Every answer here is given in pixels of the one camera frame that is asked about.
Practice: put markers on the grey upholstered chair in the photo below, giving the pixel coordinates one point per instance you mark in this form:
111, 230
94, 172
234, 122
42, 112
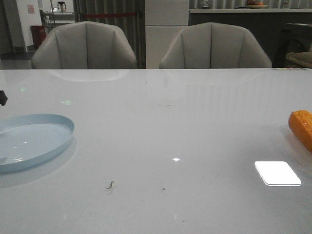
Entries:
85, 45
214, 46

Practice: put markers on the background metal table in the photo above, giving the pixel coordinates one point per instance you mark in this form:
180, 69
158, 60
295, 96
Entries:
52, 19

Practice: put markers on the left grey upholstered chair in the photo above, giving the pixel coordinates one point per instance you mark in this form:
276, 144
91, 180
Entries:
85, 45

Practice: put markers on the white cabinet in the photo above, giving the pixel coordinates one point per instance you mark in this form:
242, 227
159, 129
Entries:
163, 19

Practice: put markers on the right grey upholstered chair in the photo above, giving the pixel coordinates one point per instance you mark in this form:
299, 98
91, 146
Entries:
214, 46

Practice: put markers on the pink wall notice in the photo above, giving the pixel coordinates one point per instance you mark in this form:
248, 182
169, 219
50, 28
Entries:
30, 9

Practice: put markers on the red barrier belt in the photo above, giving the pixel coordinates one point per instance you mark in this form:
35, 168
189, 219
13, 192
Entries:
116, 15

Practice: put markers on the dark jug on table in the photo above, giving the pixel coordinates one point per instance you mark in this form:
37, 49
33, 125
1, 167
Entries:
61, 5

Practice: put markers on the orange corn cob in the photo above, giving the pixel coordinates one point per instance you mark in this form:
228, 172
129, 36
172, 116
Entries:
300, 123

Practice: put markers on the fruit bowl on counter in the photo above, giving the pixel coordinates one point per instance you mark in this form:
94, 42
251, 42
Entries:
253, 4

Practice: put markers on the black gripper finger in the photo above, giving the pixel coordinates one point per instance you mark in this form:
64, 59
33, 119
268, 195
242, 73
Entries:
3, 98

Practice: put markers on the beige cushion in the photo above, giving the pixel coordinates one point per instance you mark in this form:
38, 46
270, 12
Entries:
303, 58

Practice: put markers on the dark counter with white top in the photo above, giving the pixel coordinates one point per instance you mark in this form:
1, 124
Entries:
278, 31

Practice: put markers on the light blue round plate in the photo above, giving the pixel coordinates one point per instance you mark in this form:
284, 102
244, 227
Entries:
30, 140

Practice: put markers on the red bin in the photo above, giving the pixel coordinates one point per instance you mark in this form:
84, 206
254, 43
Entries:
38, 35

